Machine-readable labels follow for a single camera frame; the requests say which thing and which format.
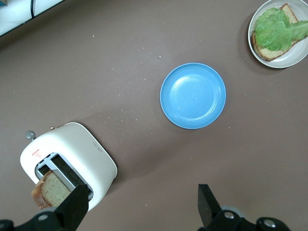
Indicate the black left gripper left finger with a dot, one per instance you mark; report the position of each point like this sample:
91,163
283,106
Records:
65,211

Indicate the beige plate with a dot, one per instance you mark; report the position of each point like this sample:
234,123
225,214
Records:
288,60

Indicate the white toaster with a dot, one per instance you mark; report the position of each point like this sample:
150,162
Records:
77,149

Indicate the brown bread slice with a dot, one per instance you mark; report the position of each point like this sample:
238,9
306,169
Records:
51,190
267,54

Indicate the brown table cover sheet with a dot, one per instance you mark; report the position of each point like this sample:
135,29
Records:
144,36

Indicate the green lettuce leaf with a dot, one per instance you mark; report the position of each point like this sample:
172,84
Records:
274,31

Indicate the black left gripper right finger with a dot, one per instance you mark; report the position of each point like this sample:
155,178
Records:
214,216

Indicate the blue plate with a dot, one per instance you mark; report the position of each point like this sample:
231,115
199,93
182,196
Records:
192,96

